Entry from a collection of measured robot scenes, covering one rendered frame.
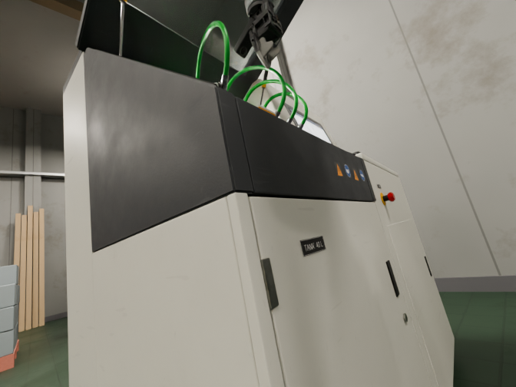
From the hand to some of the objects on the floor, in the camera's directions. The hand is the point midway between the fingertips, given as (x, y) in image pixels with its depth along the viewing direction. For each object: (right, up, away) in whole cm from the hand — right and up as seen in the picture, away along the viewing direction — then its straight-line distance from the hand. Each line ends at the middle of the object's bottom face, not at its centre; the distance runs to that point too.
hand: (265, 66), depth 76 cm
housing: (+2, -140, +35) cm, 144 cm away
